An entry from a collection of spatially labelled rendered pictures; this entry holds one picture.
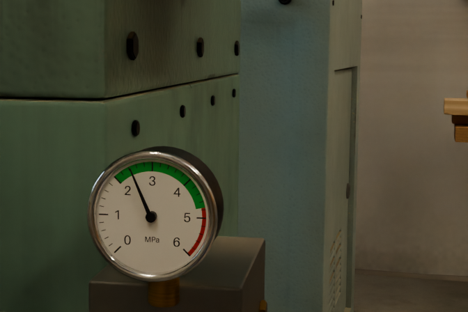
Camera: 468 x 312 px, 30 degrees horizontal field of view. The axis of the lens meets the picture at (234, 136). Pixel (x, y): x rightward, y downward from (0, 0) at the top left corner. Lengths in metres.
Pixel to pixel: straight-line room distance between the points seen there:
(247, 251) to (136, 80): 0.13
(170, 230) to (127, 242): 0.02
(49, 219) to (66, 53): 0.09
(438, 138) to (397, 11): 0.43
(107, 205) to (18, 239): 0.10
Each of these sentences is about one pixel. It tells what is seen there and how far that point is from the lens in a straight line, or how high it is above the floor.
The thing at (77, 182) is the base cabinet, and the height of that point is 0.67.
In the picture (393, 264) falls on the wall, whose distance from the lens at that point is 2.97.
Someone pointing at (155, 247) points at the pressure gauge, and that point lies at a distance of 0.42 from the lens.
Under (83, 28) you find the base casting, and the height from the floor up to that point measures 0.75.
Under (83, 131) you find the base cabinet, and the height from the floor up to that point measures 0.69.
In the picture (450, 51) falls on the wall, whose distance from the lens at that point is 2.88.
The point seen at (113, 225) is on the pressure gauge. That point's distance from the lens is 0.42.
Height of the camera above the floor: 0.74
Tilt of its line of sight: 6 degrees down
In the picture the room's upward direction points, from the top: 1 degrees clockwise
